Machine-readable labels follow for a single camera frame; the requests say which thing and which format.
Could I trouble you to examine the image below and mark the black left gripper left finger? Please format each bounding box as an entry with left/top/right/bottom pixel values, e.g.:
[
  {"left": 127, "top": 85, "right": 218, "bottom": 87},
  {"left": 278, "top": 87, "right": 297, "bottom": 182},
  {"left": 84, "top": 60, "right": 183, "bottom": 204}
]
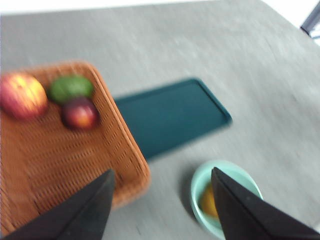
[{"left": 0, "top": 169, "right": 116, "bottom": 240}]

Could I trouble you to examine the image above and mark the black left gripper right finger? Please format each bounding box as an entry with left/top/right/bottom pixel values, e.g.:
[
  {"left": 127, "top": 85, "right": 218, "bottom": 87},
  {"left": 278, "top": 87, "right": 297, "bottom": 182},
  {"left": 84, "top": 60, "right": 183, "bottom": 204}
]
[{"left": 211, "top": 167, "right": 320, "bottom": 240}]

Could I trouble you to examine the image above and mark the teal ceramic bowl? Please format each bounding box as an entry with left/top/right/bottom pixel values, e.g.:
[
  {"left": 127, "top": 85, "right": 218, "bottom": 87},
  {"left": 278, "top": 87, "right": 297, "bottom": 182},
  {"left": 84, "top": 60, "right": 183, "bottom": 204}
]
[{"left": 190, "top": 159, "right": 265, "bottom": 240}]

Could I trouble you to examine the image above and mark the brown wicker basket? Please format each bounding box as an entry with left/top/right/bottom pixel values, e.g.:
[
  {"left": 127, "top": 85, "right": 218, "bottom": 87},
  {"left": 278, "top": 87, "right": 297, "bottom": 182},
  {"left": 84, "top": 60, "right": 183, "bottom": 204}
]
[{"left": 0, "top": 59, "right": 152, "bottom": 236}]

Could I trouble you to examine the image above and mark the dark red apple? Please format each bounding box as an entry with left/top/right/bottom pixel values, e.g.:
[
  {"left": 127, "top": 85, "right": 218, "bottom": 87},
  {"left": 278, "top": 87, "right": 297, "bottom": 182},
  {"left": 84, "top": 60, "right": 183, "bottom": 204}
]
[{"left": 61, "top": 96, "right": 101, "bottom": 131}]

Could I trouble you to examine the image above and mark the dark teal rectangular tray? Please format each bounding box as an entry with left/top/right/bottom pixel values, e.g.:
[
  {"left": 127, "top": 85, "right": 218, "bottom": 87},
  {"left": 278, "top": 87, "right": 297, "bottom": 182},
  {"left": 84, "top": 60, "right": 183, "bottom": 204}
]
[{"left": 113, "top": 77, "right": 233, "bottom": 161}]

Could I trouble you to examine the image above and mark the green fruit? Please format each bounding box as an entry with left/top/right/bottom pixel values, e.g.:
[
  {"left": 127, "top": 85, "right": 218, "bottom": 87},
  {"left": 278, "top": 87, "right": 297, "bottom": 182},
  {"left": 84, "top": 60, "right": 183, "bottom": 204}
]
[{"left": 47, "top": 74, "right": 95, "bottom": 105}]

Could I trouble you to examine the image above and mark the red and yellow apple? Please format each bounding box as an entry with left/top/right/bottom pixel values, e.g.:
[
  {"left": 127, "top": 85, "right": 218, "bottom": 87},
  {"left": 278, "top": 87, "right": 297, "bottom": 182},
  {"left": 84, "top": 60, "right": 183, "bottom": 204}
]
[{"left": 0, "top": 72, "right": 49, "bottom": 120}]

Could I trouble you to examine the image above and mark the grey metal frame post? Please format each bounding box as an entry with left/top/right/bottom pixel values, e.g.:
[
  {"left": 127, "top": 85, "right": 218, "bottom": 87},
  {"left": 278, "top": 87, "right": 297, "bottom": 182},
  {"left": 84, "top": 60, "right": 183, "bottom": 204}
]
[{"left": 299, "top": 0, "right": 320, "bottom": 38}]

